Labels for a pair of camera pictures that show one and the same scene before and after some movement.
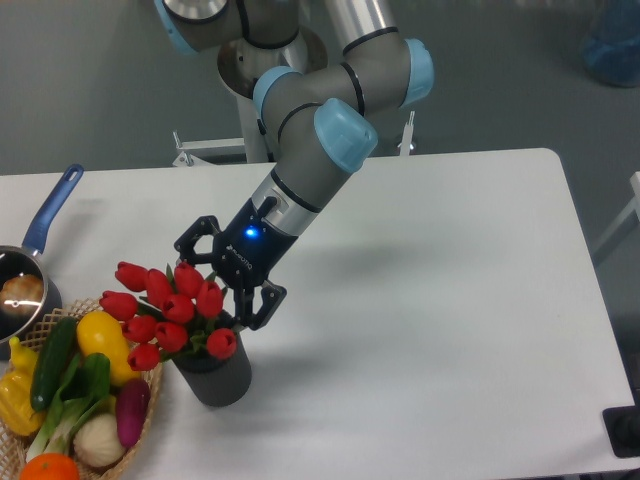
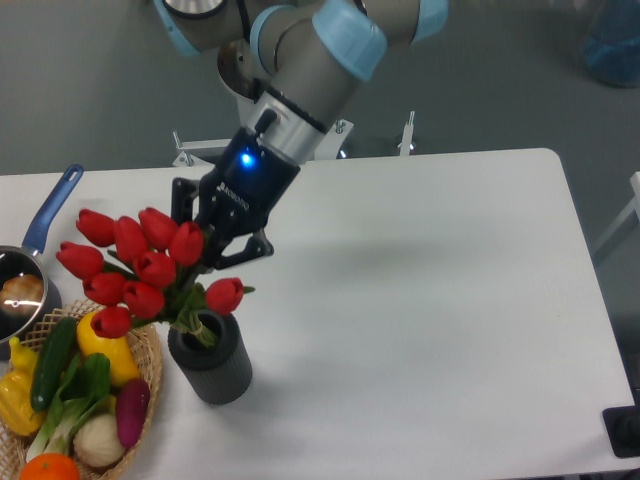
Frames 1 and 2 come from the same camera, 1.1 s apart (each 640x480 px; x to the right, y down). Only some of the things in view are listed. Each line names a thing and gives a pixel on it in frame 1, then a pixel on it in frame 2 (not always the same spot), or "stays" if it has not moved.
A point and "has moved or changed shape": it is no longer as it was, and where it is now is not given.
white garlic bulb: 97,441 stays
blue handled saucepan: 27,294 stays
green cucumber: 54,362 stays
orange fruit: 49,466 stays
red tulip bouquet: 166,313 has moved or changed shape
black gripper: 244,255 -> 240,192
